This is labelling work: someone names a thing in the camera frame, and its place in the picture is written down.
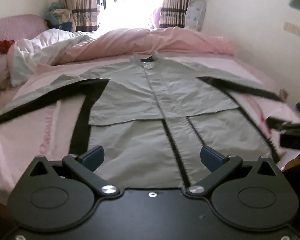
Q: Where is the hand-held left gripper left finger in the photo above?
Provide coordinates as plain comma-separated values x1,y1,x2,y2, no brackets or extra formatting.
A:
27,145,120,197

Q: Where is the grey and black jacket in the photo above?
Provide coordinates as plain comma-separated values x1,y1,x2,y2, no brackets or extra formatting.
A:
0,51,286,189

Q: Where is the brown striped curtain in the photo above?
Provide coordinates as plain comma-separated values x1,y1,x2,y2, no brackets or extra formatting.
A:
159,0,192,29
57,0,101,33

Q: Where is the purple cloth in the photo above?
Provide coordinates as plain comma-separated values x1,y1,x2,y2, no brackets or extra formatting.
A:
149,6,163,29

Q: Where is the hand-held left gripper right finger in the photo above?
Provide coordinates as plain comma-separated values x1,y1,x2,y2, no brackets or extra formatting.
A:
186,146,282,196

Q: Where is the pile of plush toys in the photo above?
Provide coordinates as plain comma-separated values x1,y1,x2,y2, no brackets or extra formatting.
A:
44,2,75,33

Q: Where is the white quilt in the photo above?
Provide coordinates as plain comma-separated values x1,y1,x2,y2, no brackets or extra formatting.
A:
7,29,95,88

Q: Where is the pink quilt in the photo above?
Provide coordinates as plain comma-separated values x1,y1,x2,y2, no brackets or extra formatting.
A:
65,26,238,63

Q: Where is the pink printed blanket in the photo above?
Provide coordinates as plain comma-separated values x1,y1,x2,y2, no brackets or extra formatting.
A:
0,60,300,204

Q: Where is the white wall socket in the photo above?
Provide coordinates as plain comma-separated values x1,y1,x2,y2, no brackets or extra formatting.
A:
284,21,300,38

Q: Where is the pink padded headboard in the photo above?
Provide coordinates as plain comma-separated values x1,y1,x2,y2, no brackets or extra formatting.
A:
0,14,48,47

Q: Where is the red cloth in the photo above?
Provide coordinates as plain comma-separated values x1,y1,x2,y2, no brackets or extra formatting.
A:
0,39,15,55

